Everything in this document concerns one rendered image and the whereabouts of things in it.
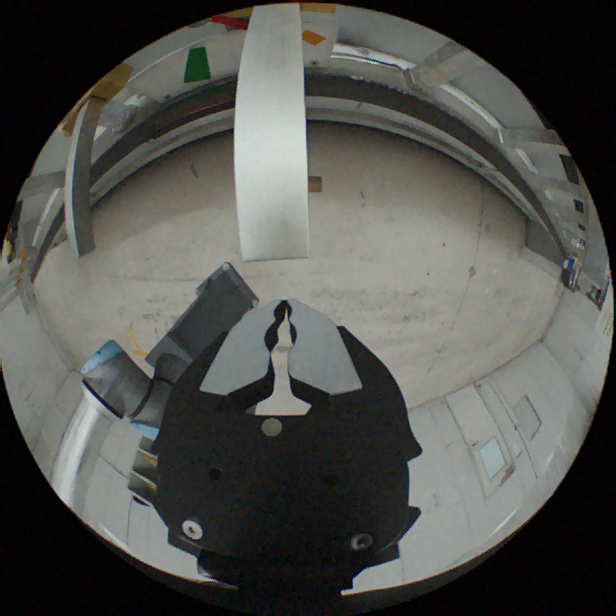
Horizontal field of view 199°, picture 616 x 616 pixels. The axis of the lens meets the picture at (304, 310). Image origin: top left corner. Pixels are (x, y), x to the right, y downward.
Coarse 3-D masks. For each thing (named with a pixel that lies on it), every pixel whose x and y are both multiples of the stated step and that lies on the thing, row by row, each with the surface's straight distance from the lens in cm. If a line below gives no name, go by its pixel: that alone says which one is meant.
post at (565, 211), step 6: (552, 204) 100; (558, 204) 99; (552, 210) 101; (558, 210) 98; (564, 210) 98; (570, 210) 98; (564, 216) 101; (570, 216) 97; (576, 216) 97; (582, 216) 98; (582, 222) 97
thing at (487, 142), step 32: (352, 64) 37; (320, 96) 39; (352, 96) 39; (384, 96) 39; (416, 96) 39; (448, 96) 47; (128, 128) 45; (448, 128) 48; (480, 128) 51; (96, 160) 53; (512, 160) 63; (64, 192) 73; (544, 192) 98
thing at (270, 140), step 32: (256, 32) 15; (288, 32) 14; (256, 64) 12; (288, 64) 11; (256, 96) 10; (288, 96) 10; (256, 128) 9; (288, 128) 8; (256, 160) 8; (288, 160) 8; (256, 192) 8; (288, 192) 8; (256, 224) 8; (288, 224) 8; (256, 256) 8; (288, 256) 8
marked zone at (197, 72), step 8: (192, 48) 31; (200, 48) 31; (192, 56) 32; (200, 56) 32; (192, 64) 33; (200, 64) 33; (208, 64) 33; (192, 72) 34; (200, 72) 34; (208, 72) 34; (184, 80) 36; (192, 80) 36; (200, 80) 36
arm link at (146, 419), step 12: (156, 384) 60; (168, 384) 60; (144, 396) 54; (156, 396) 56; (168, 396) 59; (144, 408) 55; (156, 408) 56; (132, 420) 60; (144, 420) 57; (156, 420) 56; (144, 432) 57; (156, 432) 56
